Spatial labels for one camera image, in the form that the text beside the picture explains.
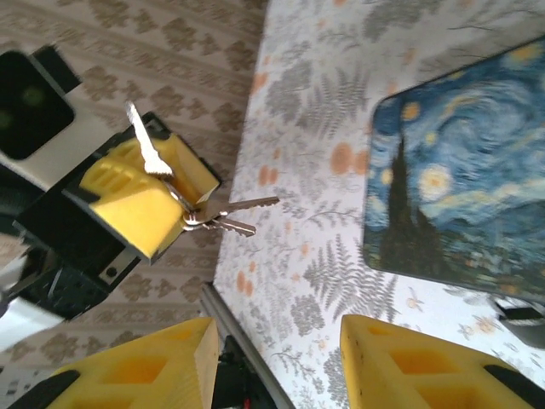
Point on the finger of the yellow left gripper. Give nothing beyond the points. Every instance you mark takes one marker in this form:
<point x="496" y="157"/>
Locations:
<point x="136" y="213"/>
<point x="187" y="166"/>

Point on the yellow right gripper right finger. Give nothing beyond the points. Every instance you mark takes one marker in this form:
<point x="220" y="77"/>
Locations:
<point x="426" y="375"/>

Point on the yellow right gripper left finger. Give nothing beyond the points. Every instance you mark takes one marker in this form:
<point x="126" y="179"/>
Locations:
<point x="140" y="370"/>

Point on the silver key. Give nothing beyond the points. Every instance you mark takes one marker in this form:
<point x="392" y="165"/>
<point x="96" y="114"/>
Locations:
<point x="145" y="145"/>
<point x="234" y="226"/>
<point x="247" y="204"/>

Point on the starry night print tin box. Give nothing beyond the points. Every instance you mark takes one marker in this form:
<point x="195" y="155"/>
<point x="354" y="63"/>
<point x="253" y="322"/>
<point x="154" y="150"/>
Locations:
<point x="460" y="179"/>

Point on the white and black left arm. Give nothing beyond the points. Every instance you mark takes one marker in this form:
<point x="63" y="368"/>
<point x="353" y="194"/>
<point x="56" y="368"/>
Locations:
<point x="25" y="319"/>

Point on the floral patterned table cover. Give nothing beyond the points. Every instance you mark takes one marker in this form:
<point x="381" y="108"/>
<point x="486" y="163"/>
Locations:
<point x="306" y="255"/>

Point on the aluminium frame rail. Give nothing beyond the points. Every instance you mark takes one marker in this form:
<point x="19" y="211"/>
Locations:
<point x="213" y="302"/>

